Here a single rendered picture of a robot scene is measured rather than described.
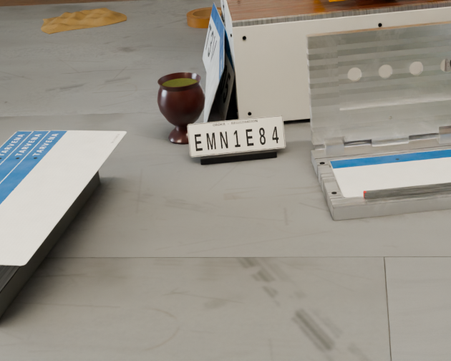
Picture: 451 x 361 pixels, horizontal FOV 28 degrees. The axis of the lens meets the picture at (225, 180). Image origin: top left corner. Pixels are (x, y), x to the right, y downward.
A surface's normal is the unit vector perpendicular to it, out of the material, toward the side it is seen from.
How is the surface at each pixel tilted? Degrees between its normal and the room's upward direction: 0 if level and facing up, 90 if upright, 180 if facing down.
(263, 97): 90
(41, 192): 0
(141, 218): 0
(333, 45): 83
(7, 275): 90
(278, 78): 90
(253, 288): 0
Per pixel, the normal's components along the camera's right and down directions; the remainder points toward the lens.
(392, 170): -0.07, -0.90
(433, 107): 0.06, 0.33
